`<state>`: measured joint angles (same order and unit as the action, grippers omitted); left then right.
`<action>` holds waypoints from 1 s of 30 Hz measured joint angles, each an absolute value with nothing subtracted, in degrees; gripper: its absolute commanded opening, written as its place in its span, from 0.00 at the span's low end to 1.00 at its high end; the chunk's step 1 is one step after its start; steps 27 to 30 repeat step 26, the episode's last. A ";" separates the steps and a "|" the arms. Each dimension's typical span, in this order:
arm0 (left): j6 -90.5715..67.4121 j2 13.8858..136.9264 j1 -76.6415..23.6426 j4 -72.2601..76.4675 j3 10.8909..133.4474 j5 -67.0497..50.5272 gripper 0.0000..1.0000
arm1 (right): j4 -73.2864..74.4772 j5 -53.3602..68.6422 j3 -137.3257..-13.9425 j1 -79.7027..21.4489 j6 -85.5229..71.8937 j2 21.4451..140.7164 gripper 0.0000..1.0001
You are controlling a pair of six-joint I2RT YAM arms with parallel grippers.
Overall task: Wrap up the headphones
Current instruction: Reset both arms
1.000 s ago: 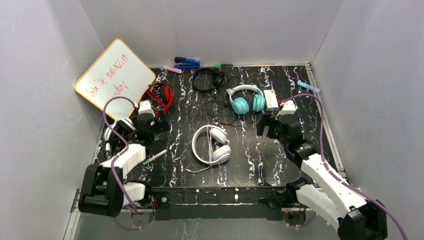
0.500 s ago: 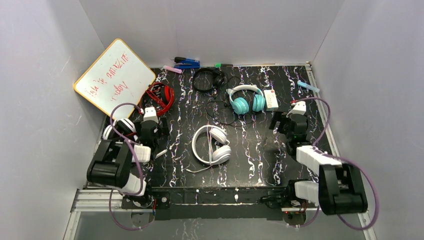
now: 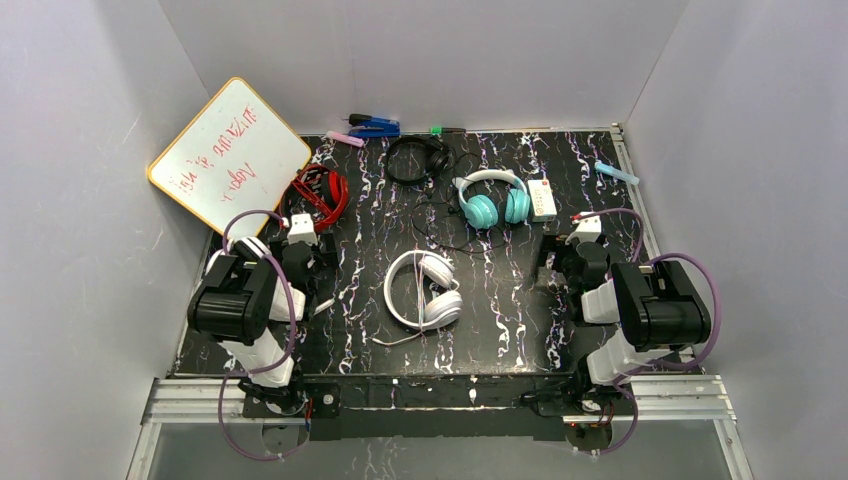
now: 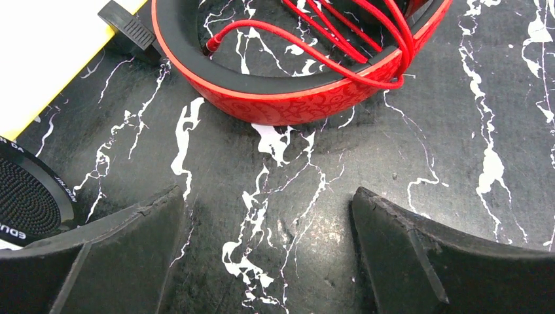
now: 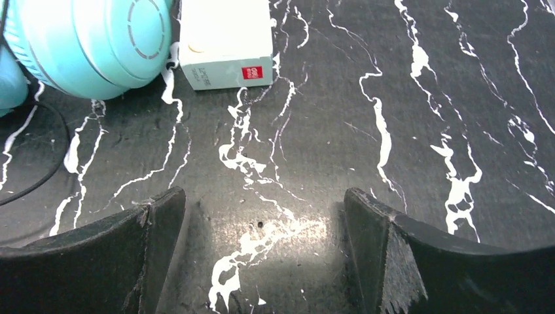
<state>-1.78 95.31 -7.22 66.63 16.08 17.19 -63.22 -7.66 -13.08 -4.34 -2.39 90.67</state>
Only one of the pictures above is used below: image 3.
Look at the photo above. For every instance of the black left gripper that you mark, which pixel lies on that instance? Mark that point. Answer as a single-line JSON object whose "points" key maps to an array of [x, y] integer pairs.
{"points": [[319, 252]]}

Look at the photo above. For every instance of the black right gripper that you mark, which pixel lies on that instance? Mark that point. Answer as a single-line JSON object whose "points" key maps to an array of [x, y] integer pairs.
{"points": [[562, 255]]}

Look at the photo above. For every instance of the small white labelled box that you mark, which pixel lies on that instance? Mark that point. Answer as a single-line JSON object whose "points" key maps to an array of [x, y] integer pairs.
{"points": [[543, 203]]}

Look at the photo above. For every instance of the red headphones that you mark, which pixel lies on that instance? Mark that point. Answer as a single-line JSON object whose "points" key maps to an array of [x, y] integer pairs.
{"points": [[326, 190]]}

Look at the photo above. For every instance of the black and white headphones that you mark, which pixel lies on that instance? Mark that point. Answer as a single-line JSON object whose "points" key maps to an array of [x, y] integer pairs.
{"points": [[249, 248]]}

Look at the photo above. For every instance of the white beige headphones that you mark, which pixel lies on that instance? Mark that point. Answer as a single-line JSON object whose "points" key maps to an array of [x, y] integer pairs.
{"points": [[438, 300]]}

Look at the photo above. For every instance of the small black headphones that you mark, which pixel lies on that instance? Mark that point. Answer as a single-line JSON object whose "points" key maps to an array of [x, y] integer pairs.
{"points": [[430, 158]]}

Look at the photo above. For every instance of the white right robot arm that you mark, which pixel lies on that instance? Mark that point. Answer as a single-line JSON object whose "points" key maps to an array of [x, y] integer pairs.
{"points": [[654, 309]]}

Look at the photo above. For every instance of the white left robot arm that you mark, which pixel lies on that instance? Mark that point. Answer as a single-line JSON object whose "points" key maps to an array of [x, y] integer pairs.
{"points": [[251, 296]]}

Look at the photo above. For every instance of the white green capped pen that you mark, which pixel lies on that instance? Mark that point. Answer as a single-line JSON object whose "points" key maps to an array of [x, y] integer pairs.
{"points": [[322, 306]]}

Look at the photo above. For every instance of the light blue marker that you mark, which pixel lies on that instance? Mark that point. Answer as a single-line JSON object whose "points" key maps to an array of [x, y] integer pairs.
{"points": [[616, 173]]}

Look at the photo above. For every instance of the pink marker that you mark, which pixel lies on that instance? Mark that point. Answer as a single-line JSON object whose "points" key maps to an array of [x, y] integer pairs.
{"points": [[345, 139]]}

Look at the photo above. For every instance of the blue stapler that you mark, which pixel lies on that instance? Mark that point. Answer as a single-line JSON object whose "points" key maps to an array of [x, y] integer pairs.
{"points": [[368, 126]]}

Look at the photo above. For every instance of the yellow framed whiteboard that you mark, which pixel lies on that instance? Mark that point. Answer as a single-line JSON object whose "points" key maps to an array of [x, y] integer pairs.
{"points": [[236, 155]]}

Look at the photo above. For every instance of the green capped marker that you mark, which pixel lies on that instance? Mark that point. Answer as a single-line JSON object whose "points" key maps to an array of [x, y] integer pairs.
{"points": [[441, 130]]}

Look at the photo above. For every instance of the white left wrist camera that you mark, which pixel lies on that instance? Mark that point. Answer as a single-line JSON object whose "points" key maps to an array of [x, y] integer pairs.
{"points": [[302, 230]]}

